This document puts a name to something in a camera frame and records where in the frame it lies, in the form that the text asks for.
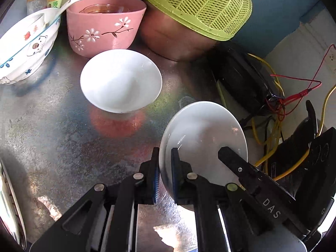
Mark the striped white plate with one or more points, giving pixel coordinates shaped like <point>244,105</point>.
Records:
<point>10,210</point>

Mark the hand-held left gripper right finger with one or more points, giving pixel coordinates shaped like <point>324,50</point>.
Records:
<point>175,176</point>

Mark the pink flower bowl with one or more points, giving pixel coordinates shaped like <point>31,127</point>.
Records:
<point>105,39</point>

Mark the red and white bowl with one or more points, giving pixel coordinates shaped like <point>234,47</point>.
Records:
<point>120,81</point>
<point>204,136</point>

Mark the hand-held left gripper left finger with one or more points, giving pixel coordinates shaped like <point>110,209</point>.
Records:
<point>156,181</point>

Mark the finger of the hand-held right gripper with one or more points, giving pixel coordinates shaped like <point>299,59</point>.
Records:
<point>249,178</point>

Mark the black plastic object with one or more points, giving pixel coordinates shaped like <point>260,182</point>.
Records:
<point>299,136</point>

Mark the large bear print bowl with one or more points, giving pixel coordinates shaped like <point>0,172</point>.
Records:
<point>31,57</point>

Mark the small flower print bowl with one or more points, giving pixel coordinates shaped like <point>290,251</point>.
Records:
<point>29,26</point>

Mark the black electrical device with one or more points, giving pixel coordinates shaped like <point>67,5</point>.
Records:
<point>244,76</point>

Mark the copper metal pot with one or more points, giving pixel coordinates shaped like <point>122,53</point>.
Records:
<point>170,39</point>

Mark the green plastic basket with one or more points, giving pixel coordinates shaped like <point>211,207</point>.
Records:
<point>199,2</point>

